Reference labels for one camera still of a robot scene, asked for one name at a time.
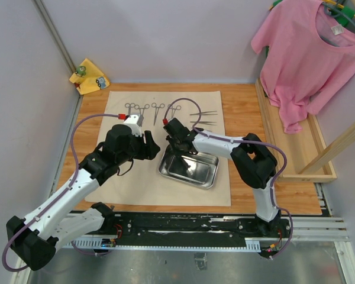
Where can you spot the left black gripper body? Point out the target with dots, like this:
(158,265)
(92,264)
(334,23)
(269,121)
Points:
(135,150)

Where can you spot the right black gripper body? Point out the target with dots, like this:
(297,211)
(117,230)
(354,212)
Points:
(176,149)

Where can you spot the long steel hemostat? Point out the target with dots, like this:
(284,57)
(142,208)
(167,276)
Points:
(173,109)

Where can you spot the beige cloth wrap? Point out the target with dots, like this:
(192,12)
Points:
(142,183)

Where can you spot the steel surgical forceps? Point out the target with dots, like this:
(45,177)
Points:
(205,113)

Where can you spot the steel surgical scissors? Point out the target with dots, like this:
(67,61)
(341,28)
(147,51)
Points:
(130,107)

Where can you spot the stainless steel tray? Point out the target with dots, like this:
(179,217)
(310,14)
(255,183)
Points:
(204,174)

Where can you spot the steel hemostat clamp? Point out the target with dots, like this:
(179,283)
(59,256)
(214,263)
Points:
(157,108)

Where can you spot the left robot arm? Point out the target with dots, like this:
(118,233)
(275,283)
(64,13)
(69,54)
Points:
(37,237)

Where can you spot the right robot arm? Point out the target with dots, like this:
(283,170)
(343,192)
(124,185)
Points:
(255,164)

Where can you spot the yellow printed cloth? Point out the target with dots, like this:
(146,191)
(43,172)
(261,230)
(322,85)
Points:
(88,78)

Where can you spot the pink t-shirt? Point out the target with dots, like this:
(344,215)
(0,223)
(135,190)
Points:
(311,57)

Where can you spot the wooden pole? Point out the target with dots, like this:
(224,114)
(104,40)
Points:
(344,140)

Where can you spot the green clothes hanger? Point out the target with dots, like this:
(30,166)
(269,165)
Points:
(338,9)

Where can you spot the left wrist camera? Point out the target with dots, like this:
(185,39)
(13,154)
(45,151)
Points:
(134,121)

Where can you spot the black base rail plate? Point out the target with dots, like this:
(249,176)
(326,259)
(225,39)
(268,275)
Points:
(190,230)

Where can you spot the wooden tray frame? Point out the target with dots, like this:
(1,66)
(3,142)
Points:
(300,148)

